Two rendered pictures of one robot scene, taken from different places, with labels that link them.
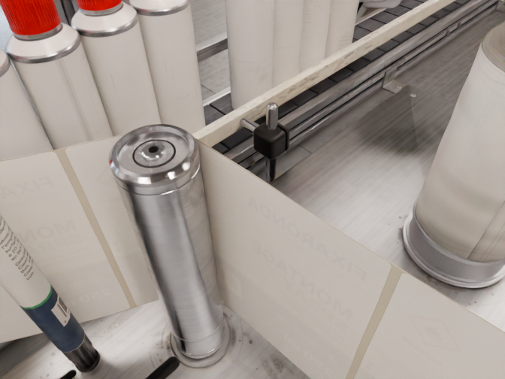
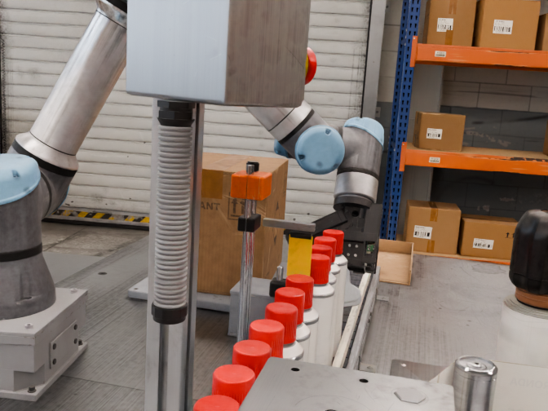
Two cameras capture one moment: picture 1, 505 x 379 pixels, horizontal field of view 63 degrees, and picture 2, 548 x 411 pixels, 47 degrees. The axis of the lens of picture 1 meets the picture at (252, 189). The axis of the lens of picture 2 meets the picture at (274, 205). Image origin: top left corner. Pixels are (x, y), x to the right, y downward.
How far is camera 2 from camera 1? 0.56 m
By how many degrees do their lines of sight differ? 46
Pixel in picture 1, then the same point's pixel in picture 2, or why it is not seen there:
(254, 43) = (325, 339)
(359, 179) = not seen: outside the picture
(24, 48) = (287, 352)
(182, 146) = (480, 361)
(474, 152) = (529, 360)
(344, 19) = (339, 316)
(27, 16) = (293, 330)
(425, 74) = (377, 355)
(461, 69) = (396, 346)
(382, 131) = not seen: hidden behind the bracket
